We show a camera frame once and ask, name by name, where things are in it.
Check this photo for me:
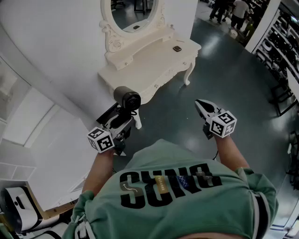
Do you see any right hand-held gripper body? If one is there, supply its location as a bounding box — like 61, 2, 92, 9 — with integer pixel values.
202, 107, 238, 141

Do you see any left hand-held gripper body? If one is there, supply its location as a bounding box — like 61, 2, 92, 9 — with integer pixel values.
87, 125, 133, 156

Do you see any black hair dryer with cord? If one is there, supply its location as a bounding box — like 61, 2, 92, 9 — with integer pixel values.
109, 85, 142, 130

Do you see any white ornate dressing table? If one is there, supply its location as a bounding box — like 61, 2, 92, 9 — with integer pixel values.
97, 0, 202, 129

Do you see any person's right forearm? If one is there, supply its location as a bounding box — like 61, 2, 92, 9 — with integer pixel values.
216, 134, 250, 171

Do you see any person's left forearm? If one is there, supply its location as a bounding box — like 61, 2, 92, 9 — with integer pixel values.
81, 148, 115, 194

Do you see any wooden board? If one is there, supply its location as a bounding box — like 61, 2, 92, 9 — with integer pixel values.
41, 200, 78, 220

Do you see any black metal stand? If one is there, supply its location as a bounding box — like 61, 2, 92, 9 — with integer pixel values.
286, 130, 299, 187

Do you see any white table with black legs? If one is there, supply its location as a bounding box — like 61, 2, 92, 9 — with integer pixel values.
268, 69, 299, 117

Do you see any person's green printed t-shirt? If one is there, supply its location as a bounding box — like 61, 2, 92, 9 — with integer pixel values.
62, 139, 280, 239

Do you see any storage shelving rack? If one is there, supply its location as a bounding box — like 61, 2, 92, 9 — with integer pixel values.
252, 0, 299, 79

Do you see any white moulded chair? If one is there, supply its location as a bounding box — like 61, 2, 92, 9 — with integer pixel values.
0, 185, 44, 236

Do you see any oval mirror white carved frame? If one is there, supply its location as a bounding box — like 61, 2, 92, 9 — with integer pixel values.
100, 0, 167, 59

